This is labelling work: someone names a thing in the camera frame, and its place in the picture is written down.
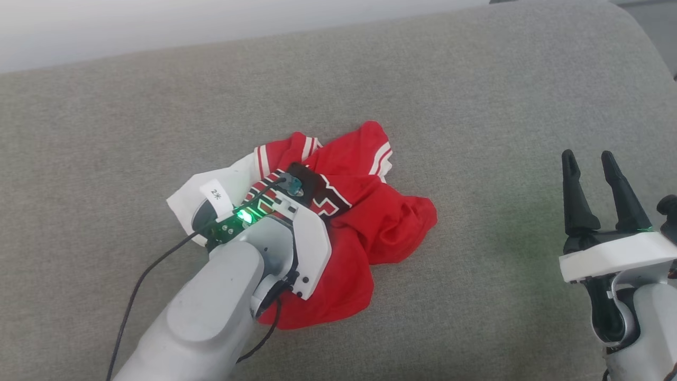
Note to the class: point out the red white sports garment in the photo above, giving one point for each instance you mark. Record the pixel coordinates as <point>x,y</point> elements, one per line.
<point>381,222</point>

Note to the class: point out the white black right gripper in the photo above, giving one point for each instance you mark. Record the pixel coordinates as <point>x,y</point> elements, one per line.
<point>613,254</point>

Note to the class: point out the left wrist camera with label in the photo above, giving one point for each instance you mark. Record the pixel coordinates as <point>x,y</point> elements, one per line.
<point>203,217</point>

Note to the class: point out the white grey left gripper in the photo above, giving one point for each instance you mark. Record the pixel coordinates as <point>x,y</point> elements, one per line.
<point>312,248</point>

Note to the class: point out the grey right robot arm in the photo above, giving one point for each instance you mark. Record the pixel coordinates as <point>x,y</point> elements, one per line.
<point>656,328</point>

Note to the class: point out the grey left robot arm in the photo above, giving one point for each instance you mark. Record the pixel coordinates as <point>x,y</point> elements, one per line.
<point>211,317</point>

